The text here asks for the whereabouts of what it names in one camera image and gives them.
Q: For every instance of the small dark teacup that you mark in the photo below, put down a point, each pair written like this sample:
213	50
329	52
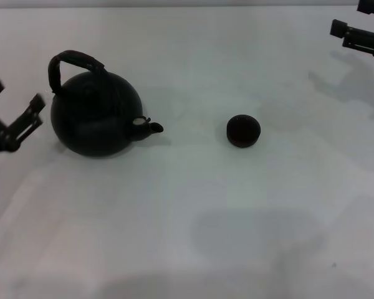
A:
243	130

